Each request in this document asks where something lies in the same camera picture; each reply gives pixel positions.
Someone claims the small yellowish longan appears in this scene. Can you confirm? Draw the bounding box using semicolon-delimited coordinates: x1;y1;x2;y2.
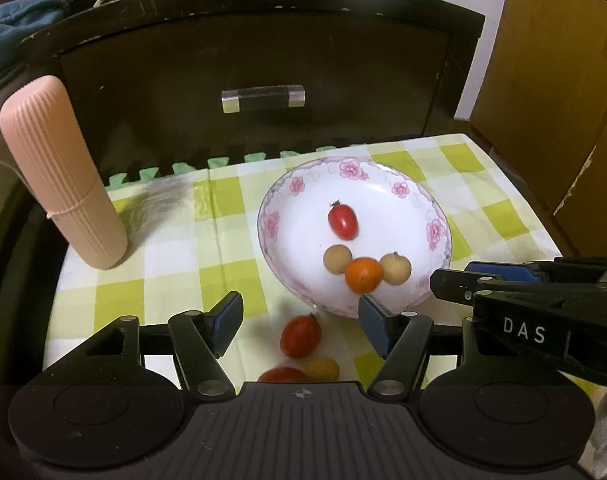
379;252;412;286

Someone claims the small orange mandarin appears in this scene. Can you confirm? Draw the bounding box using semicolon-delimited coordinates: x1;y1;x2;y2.
343;257;384;295

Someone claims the brown longan fruit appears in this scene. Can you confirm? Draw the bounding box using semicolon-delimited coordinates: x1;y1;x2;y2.
305;356;340;382

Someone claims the large red tomato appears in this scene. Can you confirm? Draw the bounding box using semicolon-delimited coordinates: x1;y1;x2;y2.
257;366;309;384

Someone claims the oval cherry tomato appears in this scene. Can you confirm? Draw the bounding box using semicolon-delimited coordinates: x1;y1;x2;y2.
280;314;322;359

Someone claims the yellowish longan fruit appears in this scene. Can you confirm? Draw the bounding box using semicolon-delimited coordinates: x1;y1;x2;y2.
323;244;353;275

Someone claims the cherry tomato with stem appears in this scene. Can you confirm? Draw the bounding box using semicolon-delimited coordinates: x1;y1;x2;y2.
327;200;359;240

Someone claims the white floral rimmed plate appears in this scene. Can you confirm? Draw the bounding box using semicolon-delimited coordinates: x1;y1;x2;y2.
257;156;453;318

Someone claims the brown wooden wardrobe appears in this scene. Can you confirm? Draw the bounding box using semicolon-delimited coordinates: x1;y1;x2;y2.
471;0;607;257

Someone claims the green foam mat edge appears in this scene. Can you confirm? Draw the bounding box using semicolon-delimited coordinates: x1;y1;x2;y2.
105;144;345;192

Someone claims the pink ribbed cylinder case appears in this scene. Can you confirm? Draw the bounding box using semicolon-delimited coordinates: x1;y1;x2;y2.
0;75;128;270

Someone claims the silver drawer handle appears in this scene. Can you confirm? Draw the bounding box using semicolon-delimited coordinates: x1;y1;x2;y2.
221;84;307;114

